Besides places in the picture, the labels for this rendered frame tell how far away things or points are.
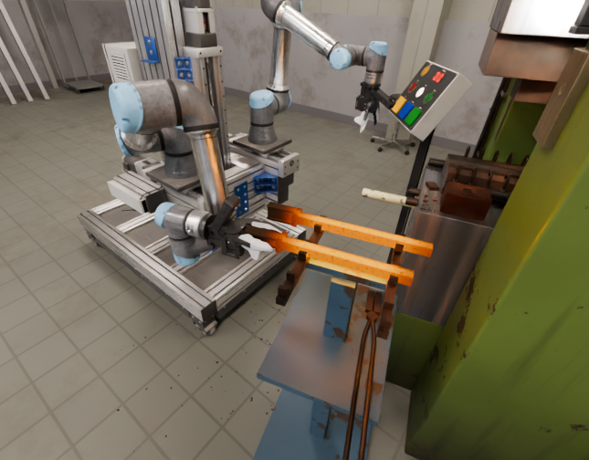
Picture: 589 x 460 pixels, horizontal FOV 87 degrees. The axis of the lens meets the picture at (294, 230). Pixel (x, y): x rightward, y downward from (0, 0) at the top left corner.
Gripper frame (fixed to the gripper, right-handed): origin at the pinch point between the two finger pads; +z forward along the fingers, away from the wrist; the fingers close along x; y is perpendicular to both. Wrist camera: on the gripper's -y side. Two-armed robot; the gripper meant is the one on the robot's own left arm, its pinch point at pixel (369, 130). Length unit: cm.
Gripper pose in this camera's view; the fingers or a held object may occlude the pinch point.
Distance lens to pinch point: 158.3
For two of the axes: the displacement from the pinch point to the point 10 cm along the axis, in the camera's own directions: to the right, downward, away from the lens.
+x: -6.1, 4.5, -6.5
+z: -0.3, 8.1, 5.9
